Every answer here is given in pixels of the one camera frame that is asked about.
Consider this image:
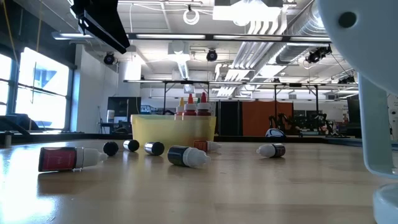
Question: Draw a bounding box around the large orange food coloring bottle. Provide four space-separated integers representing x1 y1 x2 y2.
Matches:
183 93 198 116

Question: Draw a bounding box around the small dark dropper bottle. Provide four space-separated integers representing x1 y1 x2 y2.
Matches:
256 142 287 159

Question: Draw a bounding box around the ceiling light strip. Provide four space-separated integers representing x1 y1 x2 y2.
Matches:
51 30 94 40

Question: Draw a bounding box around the bright window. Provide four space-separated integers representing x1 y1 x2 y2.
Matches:
0 52 13 116
14 46 71 131

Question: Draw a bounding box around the black monitor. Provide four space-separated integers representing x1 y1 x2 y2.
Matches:
107 96 142 124

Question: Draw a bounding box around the yellow plastic bin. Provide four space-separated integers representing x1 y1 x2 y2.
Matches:
130 114 217 149

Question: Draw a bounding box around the small red label dropper bottle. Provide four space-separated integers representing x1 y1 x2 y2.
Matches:
38 146 108 172

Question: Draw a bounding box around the small black label dropper bottle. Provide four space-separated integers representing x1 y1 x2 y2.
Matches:
167 145 212 169

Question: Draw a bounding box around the small orange label dropper bottle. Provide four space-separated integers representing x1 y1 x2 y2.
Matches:
193 139 223 153

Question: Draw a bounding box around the black partition panel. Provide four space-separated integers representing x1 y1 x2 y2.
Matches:
217 100 243 137

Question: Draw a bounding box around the orange partition panel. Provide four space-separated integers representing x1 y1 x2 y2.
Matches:
241 101 294 137

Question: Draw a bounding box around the blue white ball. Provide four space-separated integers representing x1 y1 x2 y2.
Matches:
265 128 287 139

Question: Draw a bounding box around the white cable coil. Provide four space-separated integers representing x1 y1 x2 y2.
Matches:
182 9 200 26

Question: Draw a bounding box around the black metal table frame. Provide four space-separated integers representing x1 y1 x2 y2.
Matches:
0 132 363 147

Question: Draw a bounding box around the black background station frame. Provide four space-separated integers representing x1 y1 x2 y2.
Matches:
163 80 320 116

